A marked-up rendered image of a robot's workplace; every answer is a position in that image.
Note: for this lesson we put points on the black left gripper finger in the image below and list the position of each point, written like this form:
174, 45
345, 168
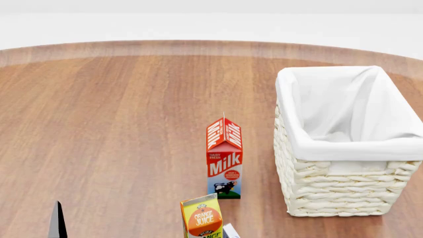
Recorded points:
57, 223

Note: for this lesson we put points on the white woven wicker basket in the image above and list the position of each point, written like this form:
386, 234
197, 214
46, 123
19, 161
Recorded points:
340, 193

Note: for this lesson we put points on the white cloth basket liner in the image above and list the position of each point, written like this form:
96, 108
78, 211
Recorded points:
343, 109

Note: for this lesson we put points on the orange juice carton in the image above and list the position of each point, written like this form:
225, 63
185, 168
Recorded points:
203, 218

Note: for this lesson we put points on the small white blue box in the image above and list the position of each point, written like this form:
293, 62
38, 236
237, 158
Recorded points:
230, 231

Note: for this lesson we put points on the red milk carton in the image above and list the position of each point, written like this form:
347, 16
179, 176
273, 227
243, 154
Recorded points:
224, 163

